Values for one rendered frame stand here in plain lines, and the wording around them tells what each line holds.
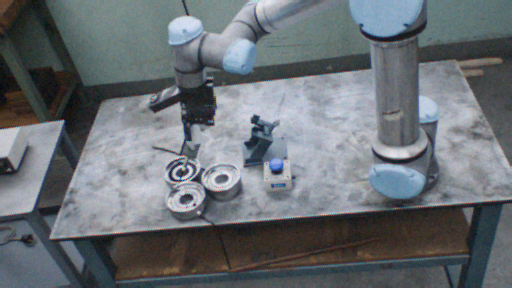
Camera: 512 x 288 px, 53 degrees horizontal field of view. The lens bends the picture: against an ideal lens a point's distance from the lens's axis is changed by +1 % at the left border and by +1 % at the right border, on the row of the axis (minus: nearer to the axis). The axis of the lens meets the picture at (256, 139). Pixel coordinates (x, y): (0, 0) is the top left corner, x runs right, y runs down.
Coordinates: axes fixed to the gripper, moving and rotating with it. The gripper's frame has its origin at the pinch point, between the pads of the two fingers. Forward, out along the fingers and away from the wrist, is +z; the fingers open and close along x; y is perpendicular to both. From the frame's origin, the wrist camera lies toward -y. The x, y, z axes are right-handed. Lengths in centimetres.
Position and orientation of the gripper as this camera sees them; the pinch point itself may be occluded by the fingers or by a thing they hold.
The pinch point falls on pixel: (191, 141)
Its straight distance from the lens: 136.2
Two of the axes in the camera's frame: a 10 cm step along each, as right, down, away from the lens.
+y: 10.0, 0.1, -0.3
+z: 0.1, 7.4, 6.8
